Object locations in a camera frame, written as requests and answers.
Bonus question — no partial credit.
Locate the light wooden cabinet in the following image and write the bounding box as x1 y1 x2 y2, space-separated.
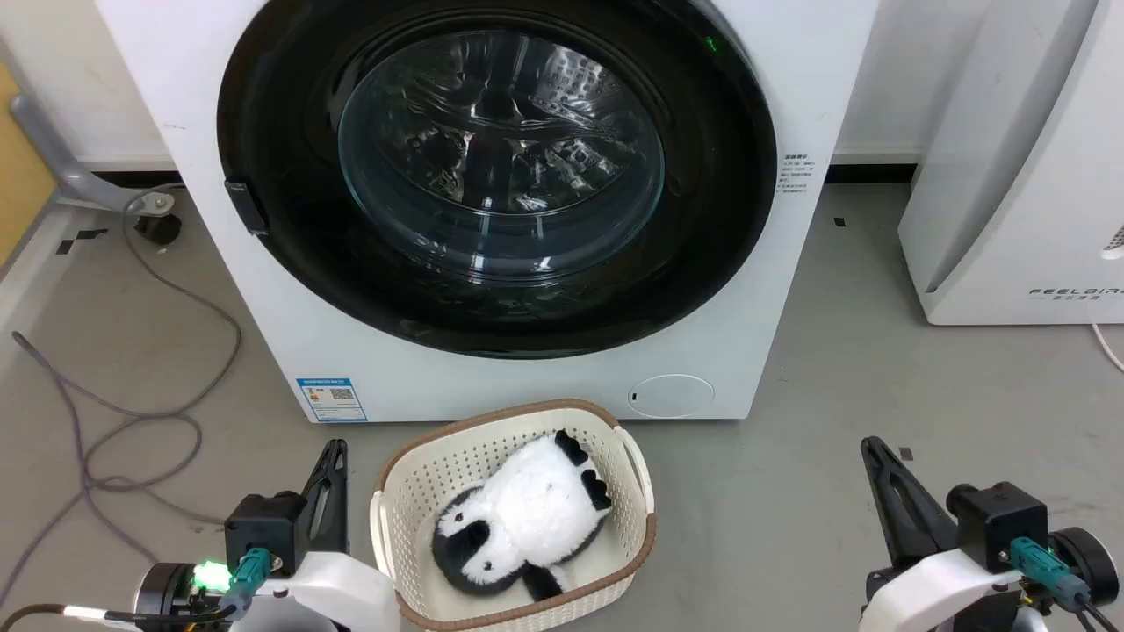
0 61 59 269

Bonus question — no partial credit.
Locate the blue energy label sticker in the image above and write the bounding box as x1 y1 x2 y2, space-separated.
296 377 369 423

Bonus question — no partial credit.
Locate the white front-load washing machine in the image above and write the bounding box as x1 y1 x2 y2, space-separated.
95 0 880 424

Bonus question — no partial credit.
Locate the black round washer door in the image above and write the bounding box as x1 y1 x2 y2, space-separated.
216 0 779 360

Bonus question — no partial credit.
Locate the black caster foot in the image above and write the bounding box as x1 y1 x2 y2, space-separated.
133 195 184 247

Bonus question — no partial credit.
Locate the cream plastic laundry basket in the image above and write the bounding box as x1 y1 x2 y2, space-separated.
370 399 658 632

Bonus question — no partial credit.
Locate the black and white panda plush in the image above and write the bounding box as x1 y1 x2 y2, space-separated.
430 429 614 603

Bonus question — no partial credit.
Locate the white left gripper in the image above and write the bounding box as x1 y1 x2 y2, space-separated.
230 439 402 632

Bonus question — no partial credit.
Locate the round white filter cover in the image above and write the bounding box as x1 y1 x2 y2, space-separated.
628 374 716 419

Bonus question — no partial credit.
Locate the white air purifier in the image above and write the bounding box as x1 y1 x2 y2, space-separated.
897 0 1124 327

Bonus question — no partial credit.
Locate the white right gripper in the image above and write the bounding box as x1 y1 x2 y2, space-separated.
859 436 1027 632

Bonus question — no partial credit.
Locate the small printed text sticker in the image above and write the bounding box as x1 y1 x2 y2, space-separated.
780 154 818 204

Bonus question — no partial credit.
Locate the thin white cable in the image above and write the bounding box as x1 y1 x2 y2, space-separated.
1091 323 1124 374

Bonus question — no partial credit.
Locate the right gripper cable teal plug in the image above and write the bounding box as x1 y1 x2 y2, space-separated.
1008 537 1124 632

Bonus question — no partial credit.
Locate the grey power cable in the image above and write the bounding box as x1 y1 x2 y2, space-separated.
0 189 243 607

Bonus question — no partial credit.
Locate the grey metal stand leg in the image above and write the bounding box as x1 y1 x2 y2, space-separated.
10 94 141 213

